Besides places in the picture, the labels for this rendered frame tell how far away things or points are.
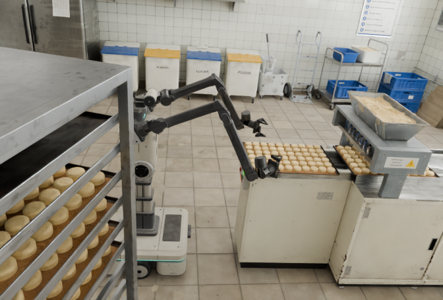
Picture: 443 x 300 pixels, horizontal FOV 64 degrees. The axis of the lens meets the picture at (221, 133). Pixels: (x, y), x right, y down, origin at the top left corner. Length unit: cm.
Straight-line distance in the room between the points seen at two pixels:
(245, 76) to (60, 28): 277
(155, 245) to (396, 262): 169
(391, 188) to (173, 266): 154
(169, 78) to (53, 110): 505
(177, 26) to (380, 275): 474
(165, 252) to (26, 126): 206
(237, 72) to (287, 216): 354
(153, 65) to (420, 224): 424
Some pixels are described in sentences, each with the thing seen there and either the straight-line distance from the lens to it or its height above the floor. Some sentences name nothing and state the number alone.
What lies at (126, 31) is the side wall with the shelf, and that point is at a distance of 627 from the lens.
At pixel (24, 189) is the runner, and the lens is 74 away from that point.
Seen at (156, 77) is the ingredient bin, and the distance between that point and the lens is 572.
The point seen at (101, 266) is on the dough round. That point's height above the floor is 122.
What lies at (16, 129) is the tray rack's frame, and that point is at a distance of 64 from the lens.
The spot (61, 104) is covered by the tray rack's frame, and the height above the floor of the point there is 182.
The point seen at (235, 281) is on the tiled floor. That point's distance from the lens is 281.
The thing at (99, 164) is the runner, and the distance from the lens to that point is 95.
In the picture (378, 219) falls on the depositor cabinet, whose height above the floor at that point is 66.
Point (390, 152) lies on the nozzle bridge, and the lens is 230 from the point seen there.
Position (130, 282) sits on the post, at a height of 107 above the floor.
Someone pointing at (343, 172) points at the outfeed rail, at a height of 90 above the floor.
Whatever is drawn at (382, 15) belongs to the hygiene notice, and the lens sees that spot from 701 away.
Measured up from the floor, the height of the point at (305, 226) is 44.
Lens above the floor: 208
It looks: 26 degrees down
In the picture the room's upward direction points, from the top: 5 degrees clockwise
